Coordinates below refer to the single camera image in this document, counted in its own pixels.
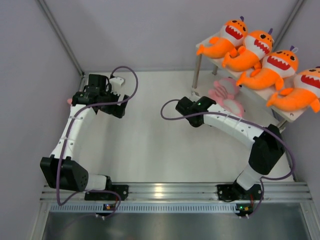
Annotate orange shark plush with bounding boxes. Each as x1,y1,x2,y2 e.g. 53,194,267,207
266,66,320,113
221,28,274,72
236,46,299,91
196,16,248,59

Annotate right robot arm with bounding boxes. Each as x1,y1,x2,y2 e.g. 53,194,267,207
175,96,285,199

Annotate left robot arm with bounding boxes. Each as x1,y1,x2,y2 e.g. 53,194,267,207
40,74,129,200

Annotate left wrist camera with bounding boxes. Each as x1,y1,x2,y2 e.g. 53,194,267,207
109,76,126,89

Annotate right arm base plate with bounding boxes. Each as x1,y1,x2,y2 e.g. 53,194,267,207
216,183,262,202

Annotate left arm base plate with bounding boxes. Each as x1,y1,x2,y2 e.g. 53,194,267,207
84,184,129,201

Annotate white slotted cable duct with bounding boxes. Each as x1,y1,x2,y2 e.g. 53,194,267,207
50,202,240,214

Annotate aluminium rail frame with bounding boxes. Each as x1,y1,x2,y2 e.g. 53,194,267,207
39,181,313,202

